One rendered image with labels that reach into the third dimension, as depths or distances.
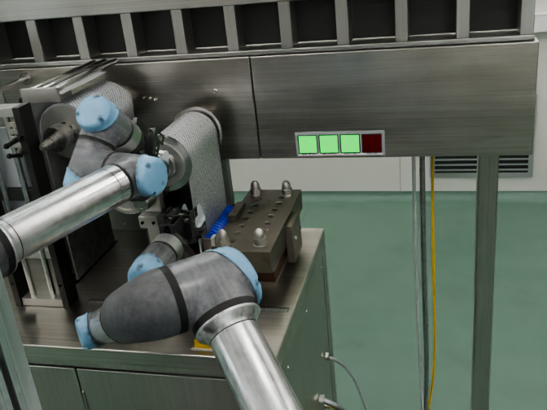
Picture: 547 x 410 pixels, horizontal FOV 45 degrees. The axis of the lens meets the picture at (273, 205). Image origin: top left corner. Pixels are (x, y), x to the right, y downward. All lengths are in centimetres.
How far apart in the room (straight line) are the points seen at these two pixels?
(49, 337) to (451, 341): 189
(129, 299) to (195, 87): 97
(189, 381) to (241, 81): 82
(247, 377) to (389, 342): 206
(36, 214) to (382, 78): 104
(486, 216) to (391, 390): 98
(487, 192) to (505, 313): 129
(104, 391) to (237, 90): 87
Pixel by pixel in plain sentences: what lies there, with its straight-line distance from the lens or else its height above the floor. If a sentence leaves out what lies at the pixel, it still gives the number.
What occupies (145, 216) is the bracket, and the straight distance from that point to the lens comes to 166.
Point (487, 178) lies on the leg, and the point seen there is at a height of 101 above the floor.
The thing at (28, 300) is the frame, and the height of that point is 92.
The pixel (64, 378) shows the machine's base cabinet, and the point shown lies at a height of 78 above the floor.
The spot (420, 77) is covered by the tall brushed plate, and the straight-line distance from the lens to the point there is 180.
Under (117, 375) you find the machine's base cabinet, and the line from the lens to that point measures 169.
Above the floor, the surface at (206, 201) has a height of 111.
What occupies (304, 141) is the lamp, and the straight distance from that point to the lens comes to 188.
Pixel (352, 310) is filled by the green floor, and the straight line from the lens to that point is 328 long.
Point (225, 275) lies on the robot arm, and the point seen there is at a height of 125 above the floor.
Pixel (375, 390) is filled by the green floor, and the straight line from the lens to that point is 280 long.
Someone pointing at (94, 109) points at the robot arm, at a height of 147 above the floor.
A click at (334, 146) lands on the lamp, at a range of 187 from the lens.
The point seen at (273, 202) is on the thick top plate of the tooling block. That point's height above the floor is 103.
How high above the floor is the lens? 178
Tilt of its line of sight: 23 degrees down
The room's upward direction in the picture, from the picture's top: 6 degrees counter-clockwise
